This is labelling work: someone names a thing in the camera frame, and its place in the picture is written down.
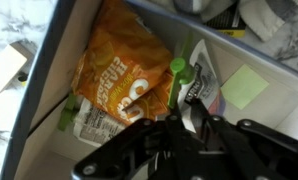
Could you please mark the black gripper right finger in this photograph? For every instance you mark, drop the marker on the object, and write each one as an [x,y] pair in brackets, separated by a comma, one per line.
[257,151]

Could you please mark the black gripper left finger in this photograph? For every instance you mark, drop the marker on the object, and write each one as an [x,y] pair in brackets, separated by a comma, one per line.
[164,148]

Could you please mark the orange snack packet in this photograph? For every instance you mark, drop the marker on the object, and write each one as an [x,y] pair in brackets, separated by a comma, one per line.
[125,69]

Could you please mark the white Kirkland packet green clip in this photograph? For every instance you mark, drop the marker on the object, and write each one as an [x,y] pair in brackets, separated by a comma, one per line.
[204,86]

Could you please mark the white packet with green clip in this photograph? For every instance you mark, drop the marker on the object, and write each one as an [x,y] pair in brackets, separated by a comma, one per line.
[90,124]

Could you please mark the green sticky note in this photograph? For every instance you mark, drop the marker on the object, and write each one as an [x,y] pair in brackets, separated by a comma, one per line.
[243,87]

